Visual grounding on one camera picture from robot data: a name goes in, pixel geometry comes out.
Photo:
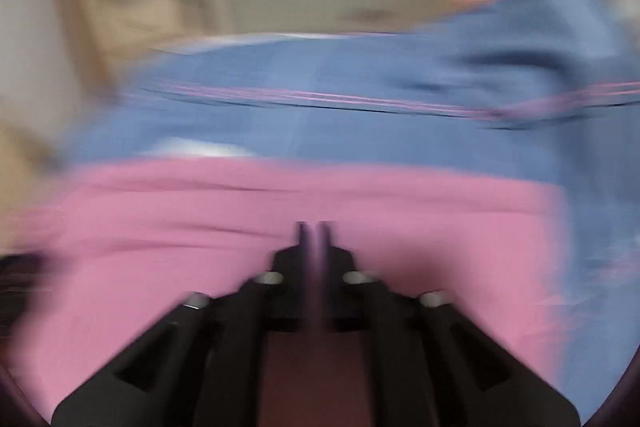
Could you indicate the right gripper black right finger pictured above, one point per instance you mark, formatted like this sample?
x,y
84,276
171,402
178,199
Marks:
x,y
427,363

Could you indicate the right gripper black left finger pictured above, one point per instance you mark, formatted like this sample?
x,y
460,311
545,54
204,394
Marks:
x,y
201,363

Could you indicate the blue plaid duvet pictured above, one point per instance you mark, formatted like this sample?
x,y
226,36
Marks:
x,y
539,90

